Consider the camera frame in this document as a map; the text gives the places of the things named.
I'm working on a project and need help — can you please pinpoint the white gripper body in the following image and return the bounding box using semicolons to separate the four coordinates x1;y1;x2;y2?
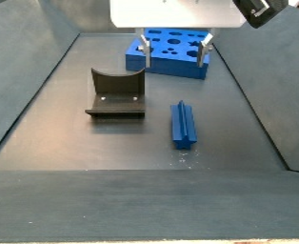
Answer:
110;0;246;28

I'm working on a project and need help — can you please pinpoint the black curved fixture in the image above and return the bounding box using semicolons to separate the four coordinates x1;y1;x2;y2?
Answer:
86;69;147;117

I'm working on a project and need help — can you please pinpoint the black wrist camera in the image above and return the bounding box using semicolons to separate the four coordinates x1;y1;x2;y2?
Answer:
232;0;289;29

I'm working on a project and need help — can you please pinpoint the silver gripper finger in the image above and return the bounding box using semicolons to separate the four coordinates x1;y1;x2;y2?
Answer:
198;28;215;67
138;28;151;68

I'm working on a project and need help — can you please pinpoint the blue foam shape board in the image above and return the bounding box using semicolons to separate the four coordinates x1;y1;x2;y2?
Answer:
124;27;212;81

